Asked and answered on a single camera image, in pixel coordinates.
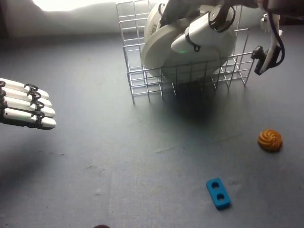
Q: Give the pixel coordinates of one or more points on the orange swirl cookie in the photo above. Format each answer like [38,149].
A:
[270,140]

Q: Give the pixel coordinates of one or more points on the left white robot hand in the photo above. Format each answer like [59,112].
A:
[21,104]

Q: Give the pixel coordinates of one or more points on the blue block with two holes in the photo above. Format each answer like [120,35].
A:
[218,193]

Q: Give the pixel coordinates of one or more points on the dark maroon round object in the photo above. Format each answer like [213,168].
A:
[101,226]

